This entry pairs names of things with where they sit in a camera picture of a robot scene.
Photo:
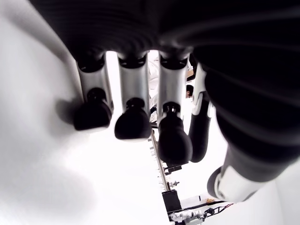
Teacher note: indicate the silver humanoid robot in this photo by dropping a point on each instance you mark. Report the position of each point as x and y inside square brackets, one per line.
[187, 214]

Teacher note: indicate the small yellow object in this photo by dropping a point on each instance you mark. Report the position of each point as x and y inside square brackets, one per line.
[209, 200]

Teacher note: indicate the person in white shirt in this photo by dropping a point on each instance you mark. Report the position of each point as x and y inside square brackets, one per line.
[153, 77]

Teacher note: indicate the black bracket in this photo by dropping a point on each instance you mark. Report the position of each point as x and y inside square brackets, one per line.
[173, 169]

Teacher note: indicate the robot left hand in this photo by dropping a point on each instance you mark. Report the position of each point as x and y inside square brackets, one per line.
[234, 70]

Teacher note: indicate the black cabinet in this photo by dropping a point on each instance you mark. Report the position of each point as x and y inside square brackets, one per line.
[172, 204]

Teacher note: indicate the metal rail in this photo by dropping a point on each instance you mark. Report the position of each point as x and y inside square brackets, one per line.
[161, 168]

